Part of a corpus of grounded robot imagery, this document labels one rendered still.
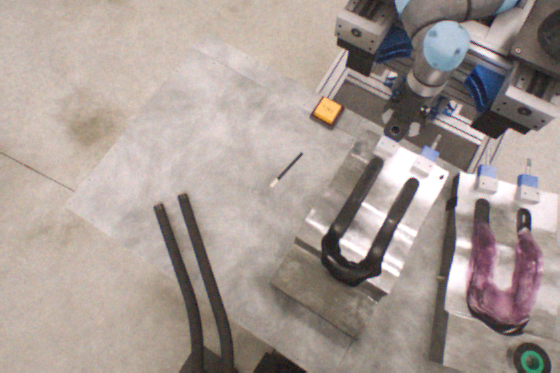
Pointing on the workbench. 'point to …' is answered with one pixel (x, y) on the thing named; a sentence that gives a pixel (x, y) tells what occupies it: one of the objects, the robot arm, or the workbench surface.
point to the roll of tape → (540, 361)
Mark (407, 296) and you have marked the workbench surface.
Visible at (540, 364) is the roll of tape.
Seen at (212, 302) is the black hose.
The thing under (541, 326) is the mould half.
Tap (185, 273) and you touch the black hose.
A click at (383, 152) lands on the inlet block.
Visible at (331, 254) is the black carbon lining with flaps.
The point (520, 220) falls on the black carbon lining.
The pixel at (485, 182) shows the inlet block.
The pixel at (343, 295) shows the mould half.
